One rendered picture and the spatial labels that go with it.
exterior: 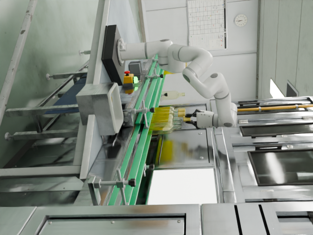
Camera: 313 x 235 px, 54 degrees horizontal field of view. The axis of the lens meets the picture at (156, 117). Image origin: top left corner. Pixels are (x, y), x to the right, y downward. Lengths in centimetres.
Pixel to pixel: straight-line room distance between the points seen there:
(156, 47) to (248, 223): 118
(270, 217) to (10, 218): 72
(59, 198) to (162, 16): 633
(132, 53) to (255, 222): 123
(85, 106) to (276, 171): 102
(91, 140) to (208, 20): 634
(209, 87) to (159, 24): 614
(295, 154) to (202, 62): 74
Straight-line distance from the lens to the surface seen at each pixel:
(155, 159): 175
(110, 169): 140
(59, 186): 177
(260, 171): 172
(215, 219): 86
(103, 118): 153
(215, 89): 156
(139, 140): 163
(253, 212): 88
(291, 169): 177
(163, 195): 150
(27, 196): 178
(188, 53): 160
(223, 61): 782
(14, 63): 203
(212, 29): 762
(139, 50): 179
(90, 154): 146
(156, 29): 765
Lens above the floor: 125
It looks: 8 degrees down
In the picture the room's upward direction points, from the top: 87 degrees clockwise
